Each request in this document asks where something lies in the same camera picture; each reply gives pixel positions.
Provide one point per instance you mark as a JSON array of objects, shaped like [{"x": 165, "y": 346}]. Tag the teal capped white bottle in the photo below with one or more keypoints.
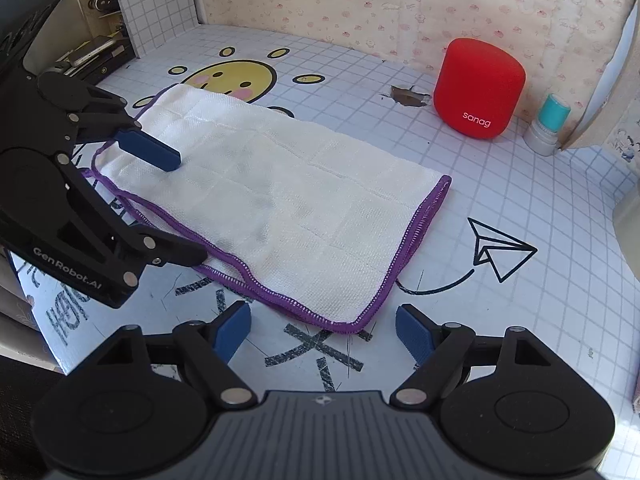
[{"x": 542, "y": 134}]

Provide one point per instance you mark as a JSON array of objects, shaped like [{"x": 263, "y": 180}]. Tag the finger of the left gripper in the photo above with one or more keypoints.
[
  {"x": 165, "y": 249},
  {"x": 134, "y": 141}
]

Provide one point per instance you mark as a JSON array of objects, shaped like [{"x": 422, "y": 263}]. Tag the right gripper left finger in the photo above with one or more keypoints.
[{"x": 206, "y": 349}]

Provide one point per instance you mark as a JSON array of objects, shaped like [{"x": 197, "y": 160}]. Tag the white towel purple trim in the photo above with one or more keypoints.
[{"x": 293, "y": 214}]

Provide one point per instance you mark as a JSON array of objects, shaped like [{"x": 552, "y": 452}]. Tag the black stapler on shelf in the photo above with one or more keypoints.
[{"x": 96, "y": 59}]

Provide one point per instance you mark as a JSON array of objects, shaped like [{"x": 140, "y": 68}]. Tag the red cylindrical speaker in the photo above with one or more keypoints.
[{"x": 477, "y": 89}]

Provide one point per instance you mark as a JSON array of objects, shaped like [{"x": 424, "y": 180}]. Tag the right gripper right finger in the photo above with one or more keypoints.
[{"x": 439, "y": 352}]

